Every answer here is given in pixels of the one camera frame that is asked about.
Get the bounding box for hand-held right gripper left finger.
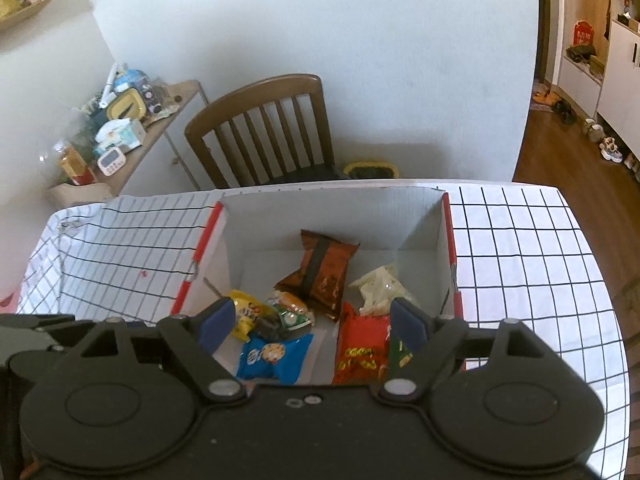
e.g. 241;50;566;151
62;296;248;403

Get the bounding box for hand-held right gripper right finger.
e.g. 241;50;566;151
377;296;556;403

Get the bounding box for yellow snack packet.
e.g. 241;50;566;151
225;289;268;343

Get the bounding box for cream snack packet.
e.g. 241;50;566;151
348;265;418;317

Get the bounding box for small dark snack packet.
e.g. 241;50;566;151
256;314;291;342

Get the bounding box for green and orange snack packet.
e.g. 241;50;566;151
265;290;315;331

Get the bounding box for brown snack packet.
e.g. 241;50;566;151
274;229;362;323

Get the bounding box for red cardboard box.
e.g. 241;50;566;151
170;185;468;386

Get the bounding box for red snack packet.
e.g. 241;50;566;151
331;301;393;386

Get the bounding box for blue cookie packet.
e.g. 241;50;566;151
235;332;316;386

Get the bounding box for white checked tablecloth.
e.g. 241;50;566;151
17;182;628;480

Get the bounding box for black basket yellow rim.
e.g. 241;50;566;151
342;160;401;181

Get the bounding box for orange drink bottle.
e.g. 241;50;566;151
54;141;98;187

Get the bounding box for white sideboard cabinet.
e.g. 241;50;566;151
47;79;210;208

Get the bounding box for white kitchen timer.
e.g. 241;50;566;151
96;145;125;176

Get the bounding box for white wet wipes pack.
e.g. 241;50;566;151
94;117;147;153

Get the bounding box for brown wooden chair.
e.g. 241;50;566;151
184;74;346;191

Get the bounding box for small dark jar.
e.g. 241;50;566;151
141;82;163;113

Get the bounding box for yellow tissue box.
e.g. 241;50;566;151
106;87;147;121

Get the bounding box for white rolled tube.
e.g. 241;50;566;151
99;62;121;108

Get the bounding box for dark shoes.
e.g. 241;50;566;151
552;99;578;125

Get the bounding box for white sneakers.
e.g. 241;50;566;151
599;136;625;162

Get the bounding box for white shoe cabinet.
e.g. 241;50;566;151
557;20;640;156

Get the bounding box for dark green bag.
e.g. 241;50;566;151
565;44;598;63

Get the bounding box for brown wooden door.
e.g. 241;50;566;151
535;0;562;83

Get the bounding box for red paper decoration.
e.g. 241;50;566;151
572;20;596;48

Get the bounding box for wooden wall shelf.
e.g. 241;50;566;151
0;0;56;31

